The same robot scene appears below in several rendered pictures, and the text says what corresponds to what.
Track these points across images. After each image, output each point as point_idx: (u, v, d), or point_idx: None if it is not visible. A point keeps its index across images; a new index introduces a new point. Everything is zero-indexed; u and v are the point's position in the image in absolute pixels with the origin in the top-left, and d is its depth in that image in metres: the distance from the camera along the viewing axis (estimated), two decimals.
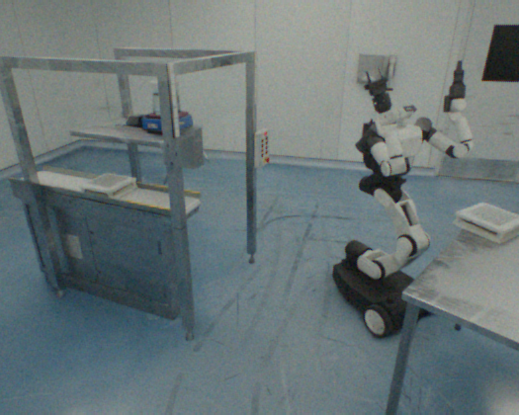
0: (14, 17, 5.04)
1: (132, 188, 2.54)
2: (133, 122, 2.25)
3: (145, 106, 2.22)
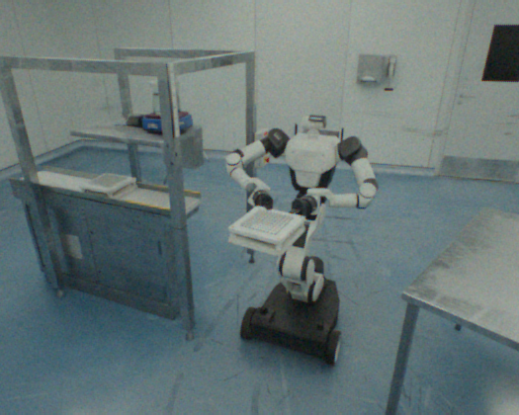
0: (14, 17, 5.04)
1: (132, 188, 2.54)
2: (133, 122, 2.25)
3: (145, 106, 2.22)
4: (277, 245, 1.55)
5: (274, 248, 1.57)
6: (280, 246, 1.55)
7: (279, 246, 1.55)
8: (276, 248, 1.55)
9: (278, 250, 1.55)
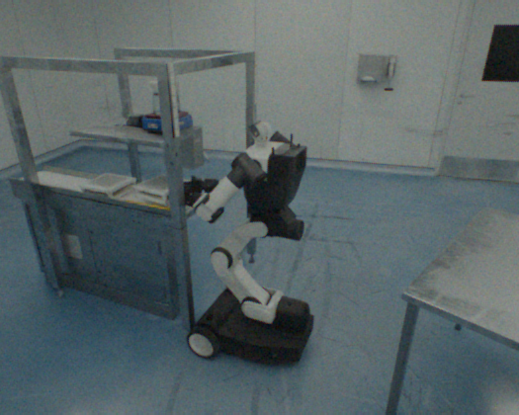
0: (14, 17, 5.04)
1: (132, 188, 2.54)
2: (133, 122, 2.25)
3: (145, 106, 2.22)
4: (134, 188, 2.32)
5: None
6: (134, 190, 2.31)
7: (134, 190, 2.32)
8: (135, 190, 2.33)
9: (134, 192, 2.33)
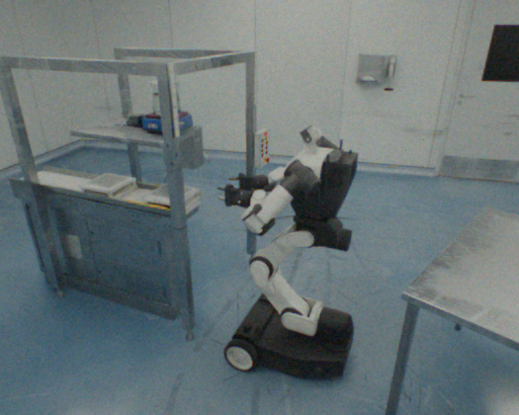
0: (14, 17, 5.04)
1: (132, 188, 2.54)
2: (133, 122, 2.25)
3: (145, 106, 2.22)
4: (143, 200, 2.29)
5: None
6: (143, 201, 2.28)
7: (142, 201, 2.28)
8: (143, 202, 2.30)
9: (143, 204, 2.29)
